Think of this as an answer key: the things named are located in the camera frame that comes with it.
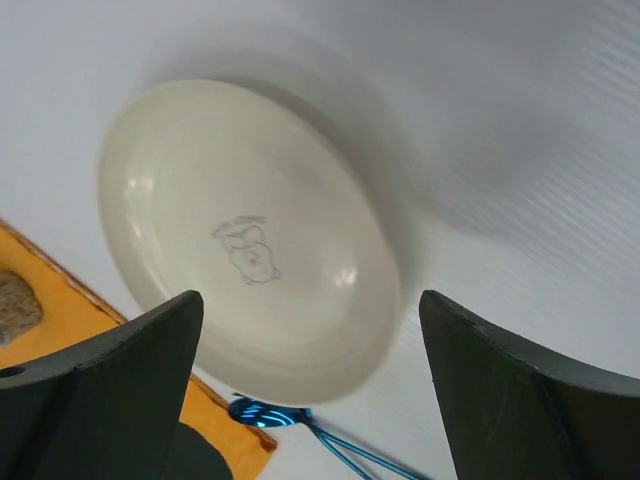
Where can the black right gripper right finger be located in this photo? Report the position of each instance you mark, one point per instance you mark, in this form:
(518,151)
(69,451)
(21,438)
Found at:
(513,409)

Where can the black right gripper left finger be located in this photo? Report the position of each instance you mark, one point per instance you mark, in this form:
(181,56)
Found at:
(109,407)

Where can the orange Mickey Mouse placemat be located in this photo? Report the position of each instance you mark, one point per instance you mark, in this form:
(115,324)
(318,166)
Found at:
(73,313)

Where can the cream round plate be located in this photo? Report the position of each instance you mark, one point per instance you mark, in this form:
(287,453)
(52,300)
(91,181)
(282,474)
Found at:
(209,186)

